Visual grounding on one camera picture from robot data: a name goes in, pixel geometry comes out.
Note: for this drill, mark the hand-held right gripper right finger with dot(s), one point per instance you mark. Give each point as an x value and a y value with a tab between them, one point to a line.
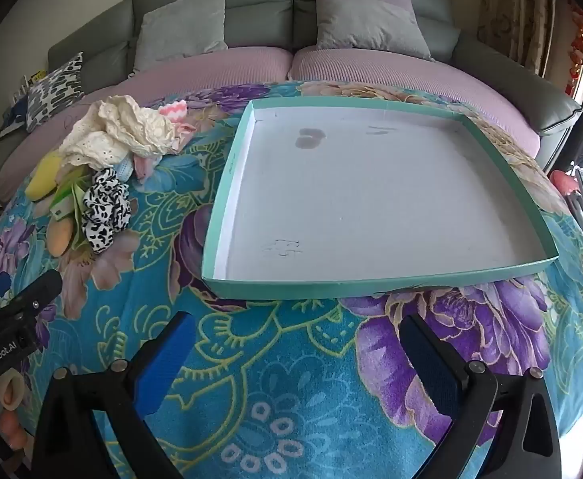
433	369

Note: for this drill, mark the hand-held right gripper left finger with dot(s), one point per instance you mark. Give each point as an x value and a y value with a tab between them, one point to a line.
164	364

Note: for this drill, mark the green tissue packet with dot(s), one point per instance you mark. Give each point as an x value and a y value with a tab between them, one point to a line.
62	207

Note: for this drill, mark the leopard print scrunchie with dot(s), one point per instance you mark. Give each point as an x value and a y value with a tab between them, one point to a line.
104	209

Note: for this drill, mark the yellow sponge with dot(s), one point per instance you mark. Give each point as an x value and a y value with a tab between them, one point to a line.
42	179

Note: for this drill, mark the light blue cloth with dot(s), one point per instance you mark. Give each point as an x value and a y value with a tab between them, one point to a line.
124	168

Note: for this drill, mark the pink ruffled cloth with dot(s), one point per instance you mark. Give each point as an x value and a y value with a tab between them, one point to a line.
144	167

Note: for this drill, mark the teal shallow cardboard box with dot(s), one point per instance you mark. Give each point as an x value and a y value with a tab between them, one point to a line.
371	199

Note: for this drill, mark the cream lace cloth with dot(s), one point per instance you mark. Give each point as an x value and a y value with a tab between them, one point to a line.
121	129

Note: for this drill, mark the pink fluffy cloth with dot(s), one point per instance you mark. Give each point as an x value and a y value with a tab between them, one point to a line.
174	110

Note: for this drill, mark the person's left hand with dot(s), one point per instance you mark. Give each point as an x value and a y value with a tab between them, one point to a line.
12	419

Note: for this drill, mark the floral blanket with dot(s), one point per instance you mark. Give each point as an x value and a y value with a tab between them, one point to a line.
271	359

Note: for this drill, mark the blue book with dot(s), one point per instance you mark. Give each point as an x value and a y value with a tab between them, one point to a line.
12	119

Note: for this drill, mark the black and white patterned pillow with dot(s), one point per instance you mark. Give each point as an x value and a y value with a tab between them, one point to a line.
54	92

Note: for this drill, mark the yellow and black book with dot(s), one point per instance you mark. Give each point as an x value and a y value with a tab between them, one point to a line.
36	78

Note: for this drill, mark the red stool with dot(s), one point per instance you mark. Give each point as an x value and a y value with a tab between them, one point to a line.
563	182

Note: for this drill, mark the plain grey pillow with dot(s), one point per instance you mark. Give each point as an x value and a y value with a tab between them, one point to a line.
181	30

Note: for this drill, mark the grey and lilac pillow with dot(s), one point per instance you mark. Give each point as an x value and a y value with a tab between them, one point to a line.
366	25

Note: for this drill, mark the grey sofa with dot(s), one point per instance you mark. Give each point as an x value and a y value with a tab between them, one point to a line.
261	15

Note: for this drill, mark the red hanging decoration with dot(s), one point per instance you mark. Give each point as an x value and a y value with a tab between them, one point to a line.
578	40

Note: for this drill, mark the patterned curtain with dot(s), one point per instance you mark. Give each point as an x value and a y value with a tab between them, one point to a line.
516	10

